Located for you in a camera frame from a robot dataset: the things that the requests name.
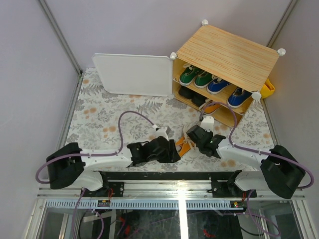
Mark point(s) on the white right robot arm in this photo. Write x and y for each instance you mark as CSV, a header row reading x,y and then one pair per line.
x,y
276,169

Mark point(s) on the green sneaker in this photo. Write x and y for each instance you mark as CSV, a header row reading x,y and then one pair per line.
x,y
203,79
189,74

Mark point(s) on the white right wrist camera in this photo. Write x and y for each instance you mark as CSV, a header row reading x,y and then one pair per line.
x,y
207,124

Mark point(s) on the orange sneaker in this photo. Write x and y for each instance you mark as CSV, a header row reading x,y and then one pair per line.
x,y
208,110
185,144

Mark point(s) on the grey slotted cable duct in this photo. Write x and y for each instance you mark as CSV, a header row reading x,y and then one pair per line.
x,y
143,204

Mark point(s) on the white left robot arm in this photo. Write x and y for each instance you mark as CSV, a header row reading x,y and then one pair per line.
x,y
72,165

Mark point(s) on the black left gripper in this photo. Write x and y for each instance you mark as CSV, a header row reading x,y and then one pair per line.
x,y
172,156

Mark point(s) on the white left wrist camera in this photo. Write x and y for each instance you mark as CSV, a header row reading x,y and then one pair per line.
x,y
162,131

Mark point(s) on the black shoe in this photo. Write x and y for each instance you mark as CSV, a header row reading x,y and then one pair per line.
x,y
186,92
198,100

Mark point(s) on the wooden shoe cabinet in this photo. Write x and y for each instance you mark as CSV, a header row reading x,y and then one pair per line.
x,y
239,61

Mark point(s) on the white cabinet door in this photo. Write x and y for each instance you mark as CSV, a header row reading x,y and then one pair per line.
x,y
144,75

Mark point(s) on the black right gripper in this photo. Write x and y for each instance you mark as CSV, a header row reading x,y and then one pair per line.
x,y
211,133

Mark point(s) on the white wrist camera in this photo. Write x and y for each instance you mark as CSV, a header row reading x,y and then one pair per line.
x,y
162,131
207,124

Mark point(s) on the aluminium rail frame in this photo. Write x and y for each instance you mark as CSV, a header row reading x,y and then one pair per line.
x,y
146,189

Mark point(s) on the yellow plastic bin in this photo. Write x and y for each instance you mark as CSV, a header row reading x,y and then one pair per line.
x,y
267,89

